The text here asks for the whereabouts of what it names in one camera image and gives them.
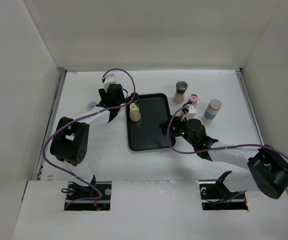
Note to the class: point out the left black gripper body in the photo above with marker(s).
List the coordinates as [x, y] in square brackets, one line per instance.
[104, 94]

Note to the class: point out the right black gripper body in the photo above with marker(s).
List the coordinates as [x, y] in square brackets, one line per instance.
[180, 130]

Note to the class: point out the yellow cap seasoning shaker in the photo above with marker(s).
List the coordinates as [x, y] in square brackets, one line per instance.
[134, 112]

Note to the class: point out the small brown spice bottle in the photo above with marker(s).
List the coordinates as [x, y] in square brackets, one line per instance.
[134, 97]

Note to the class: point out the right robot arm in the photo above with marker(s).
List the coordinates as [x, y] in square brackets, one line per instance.
[268, 166]

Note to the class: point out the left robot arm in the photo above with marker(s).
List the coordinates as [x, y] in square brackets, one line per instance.
[67, 147]

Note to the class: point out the black rectangular tray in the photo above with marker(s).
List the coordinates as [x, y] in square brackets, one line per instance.
[145, 135]

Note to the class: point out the small dark cap bottle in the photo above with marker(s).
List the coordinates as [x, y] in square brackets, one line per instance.
[185, 108]

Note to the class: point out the white cap dark spice jar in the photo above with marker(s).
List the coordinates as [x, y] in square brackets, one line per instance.
[91, 105]

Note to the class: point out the pink cap seasoning shaker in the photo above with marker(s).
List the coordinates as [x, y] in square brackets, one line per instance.
[193, 99]

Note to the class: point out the blue label silver cap jar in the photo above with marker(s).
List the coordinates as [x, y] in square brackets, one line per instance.
[211, 111]

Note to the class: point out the black cap pepper grinder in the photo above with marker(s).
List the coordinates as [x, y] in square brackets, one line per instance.
[179, 96]

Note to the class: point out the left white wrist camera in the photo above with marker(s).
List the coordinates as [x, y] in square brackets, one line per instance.
[107, 80]

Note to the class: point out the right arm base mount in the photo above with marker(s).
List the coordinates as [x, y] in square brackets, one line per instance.
[215, 196]

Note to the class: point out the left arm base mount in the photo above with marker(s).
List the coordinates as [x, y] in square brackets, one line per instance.
[85, 198]

